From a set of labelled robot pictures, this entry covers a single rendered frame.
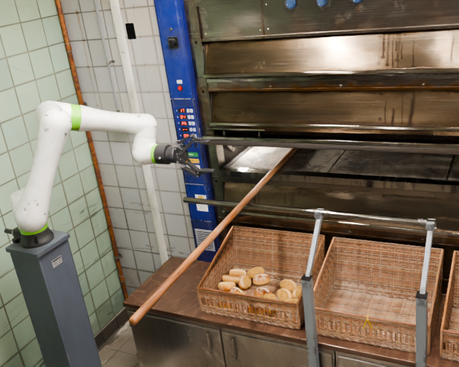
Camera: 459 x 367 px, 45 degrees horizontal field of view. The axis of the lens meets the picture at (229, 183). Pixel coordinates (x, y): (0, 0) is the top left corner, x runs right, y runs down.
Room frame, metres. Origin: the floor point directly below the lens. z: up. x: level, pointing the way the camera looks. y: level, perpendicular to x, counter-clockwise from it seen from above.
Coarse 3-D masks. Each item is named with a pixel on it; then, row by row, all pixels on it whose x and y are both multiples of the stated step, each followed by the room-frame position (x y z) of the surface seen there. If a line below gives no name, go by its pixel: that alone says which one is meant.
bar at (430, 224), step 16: (256, 208) 2.40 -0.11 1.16; (272, 208) 2.36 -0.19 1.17; (288, 208) 2.33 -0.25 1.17; (304, 208) 2.29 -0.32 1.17; (320, 208) 2.28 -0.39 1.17; (320, 224) 2.23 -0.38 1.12; (416, 224) 2.04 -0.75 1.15; (432, 224) 2.00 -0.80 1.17; (304, 288) 2.06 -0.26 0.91; (304, 304) 2.06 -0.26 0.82; (416, 304) 1.83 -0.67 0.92; (416, 320) 1.83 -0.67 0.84; (416, 336) 1.83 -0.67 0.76; (416, 352) 1.83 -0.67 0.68
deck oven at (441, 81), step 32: (192, 0) 2.93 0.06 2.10; (192, 32) 2.94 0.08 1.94; (256, 128) 2.79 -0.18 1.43; (288, 128) 2.71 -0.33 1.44; (224, 160) 2.99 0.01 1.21; (384, 192) 2.47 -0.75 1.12; (416, 192) 2.40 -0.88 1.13; (448, 192) 2.33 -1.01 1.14; (256, 224) 2.83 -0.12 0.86; (288, 224) 2.73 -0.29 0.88
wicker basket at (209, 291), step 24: (240, 240) 2.81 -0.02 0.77; (264, 240) 2.75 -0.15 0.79; (288, 240) 2.69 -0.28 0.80; (216, 264) 2.64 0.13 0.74; (240, 264) 2.79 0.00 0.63; (264, 264) 2.72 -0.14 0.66; (288, 264) 2.65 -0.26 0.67; (216, 288) 2.61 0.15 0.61; (240, 288) 2.61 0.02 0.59; (216, 312) 2.41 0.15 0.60; (240, 312) 2.34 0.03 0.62; (264, 312) 2.28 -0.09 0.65; (288, 312) 2.22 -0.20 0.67
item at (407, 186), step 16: (224, 176) 2.91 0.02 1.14; (240, 176) 2.86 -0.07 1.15; (256, 176) 2.81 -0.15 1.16; (272, 176) 2.76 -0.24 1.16; (288, 176) 2.72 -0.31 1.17; (304, 176) 2.67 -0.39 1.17; (320, 176) 2.63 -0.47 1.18; (336, 176) 2.60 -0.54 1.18; (352, 176) 2.58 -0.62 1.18; (368, 176) 2.55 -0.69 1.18; (384, 176) 2.52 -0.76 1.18
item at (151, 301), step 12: (288, 156) 2.93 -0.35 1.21; (276, 168) 2.76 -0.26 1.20; (264, 180) 2.62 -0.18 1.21; (252, 192) 2.48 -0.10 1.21; (240, 204) 2.37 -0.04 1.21; (228, 216) 2.25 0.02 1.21; (216, 228) 2.15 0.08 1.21; (204, 240) 2.06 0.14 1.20; (192, 252) 1.98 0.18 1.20; (180, 276) 1.84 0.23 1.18; (168, 288) 1.76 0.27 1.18; (156, 300) 1.69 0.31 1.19; (144, 312) 1.62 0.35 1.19; (132, 324) 1.58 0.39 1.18
